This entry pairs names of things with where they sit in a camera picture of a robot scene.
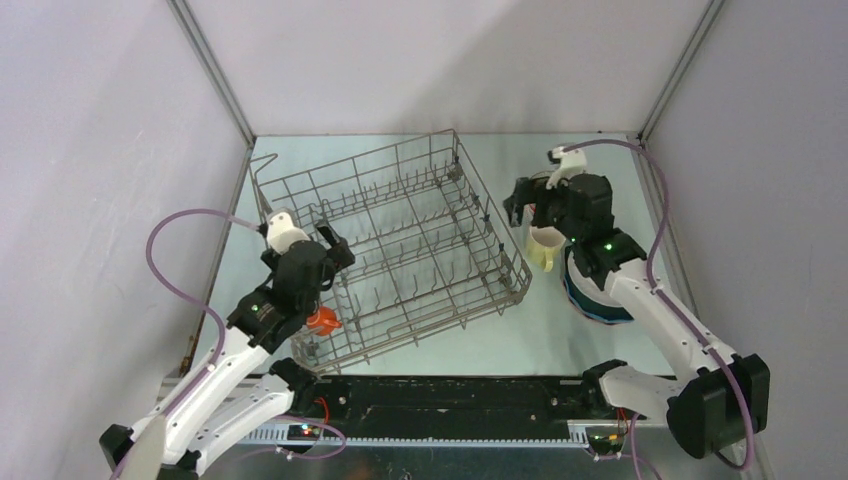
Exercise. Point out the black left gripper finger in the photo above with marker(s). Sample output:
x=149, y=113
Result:
x=341, y=255
x=329, y=234

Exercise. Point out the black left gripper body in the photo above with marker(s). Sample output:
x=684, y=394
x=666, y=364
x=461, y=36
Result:
x=312, y=303

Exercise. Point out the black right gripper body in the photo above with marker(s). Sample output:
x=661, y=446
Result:
x=550, y=210

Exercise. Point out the yellow mug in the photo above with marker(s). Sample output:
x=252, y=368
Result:
x=543, y=245

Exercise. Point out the grey wire dish rack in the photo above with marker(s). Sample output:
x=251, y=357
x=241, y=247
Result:
x=433, y=249

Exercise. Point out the blue dotted plate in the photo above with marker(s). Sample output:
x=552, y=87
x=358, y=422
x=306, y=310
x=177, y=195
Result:
x=590, y=300

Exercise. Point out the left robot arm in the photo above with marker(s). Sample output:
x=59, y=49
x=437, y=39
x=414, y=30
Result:
x=195, y=424

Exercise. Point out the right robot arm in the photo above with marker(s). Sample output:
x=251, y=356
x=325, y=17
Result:
x=717, y=397

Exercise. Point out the small orange cup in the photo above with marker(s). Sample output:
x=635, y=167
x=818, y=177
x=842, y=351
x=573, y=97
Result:
x=323, y=322

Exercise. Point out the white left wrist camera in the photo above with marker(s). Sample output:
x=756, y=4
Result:
x=280, y=231

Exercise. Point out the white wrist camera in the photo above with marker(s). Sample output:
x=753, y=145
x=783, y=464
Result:
x=280, y=231
x=569, y=161

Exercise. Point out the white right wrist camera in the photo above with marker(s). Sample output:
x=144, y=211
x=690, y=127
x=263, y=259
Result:
x=569, y=161

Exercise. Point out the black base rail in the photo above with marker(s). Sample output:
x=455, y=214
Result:
x=453, y=408

